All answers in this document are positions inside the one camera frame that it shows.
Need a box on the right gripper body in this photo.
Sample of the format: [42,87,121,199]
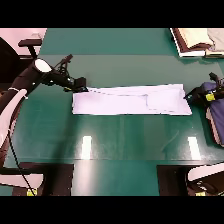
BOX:
[183,86,209,106]

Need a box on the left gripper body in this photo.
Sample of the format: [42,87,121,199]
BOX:
[73,76,90,93]

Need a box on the white shirt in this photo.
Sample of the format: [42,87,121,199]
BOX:
[71,83,193,117]

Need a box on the blue garment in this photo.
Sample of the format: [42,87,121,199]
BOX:
[201,81,224,145]

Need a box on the cream garment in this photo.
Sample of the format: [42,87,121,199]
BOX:
[178,27,214,48]

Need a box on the grey garment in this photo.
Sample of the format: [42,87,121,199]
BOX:
[206,27,224,52]

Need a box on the black chair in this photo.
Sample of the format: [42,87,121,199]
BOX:
[0,36,43,84]

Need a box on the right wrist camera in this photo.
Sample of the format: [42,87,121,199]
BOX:
[208,71,222,85]

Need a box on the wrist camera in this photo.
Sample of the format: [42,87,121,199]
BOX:
[57,53,74,72]
[208,71,222,85]

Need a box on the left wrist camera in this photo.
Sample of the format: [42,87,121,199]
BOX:
[57,53,74,72]

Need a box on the black cable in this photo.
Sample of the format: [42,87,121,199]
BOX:
[7,131,34,196]

